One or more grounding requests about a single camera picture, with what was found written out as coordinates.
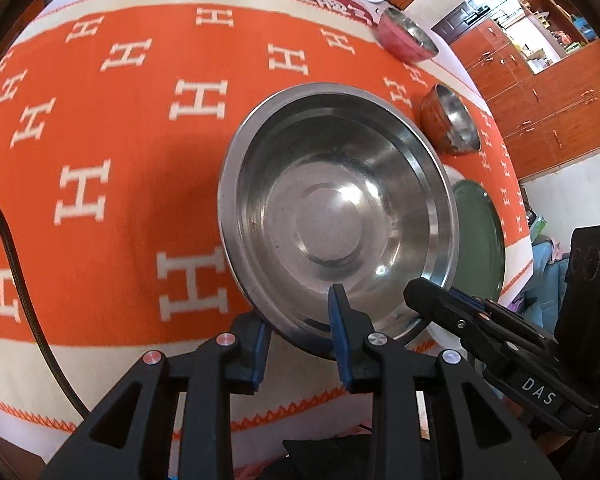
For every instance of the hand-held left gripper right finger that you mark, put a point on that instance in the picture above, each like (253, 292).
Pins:
(340, 330)

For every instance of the green plate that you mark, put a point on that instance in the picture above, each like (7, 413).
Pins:
(480, 240)

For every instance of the small steel bowl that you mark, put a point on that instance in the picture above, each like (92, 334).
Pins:
(455, 115)

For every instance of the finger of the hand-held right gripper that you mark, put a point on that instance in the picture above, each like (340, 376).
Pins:
(430, 302)
(505, 317)

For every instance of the wooden wall cabinet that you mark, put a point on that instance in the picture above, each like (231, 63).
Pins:
(555, 110)

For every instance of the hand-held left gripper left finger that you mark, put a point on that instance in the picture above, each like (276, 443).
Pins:
(260, 355)

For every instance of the blue cloth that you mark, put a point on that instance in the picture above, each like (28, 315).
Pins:
(547, 280)

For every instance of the dark wooden door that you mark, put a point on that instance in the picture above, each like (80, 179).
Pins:
(455, 22)

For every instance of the large steel bowl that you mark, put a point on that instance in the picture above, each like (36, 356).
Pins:
(330, 185)

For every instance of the orange patterned blanket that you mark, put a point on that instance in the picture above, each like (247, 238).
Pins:
(105, 110)

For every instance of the pink steel bowl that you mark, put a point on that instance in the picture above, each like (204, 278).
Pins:
(400, 40)

